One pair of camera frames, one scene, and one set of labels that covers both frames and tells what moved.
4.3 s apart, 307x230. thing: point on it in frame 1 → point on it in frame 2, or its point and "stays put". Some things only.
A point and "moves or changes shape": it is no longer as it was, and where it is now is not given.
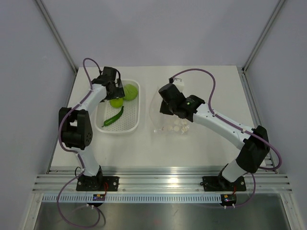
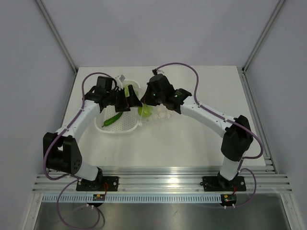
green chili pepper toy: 113,119 stays put
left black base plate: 97,183 stays put
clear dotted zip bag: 167,124 → 147,113
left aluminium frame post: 58,35 stays put
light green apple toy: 116,103 moves or changes shape
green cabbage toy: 130,92 stays put
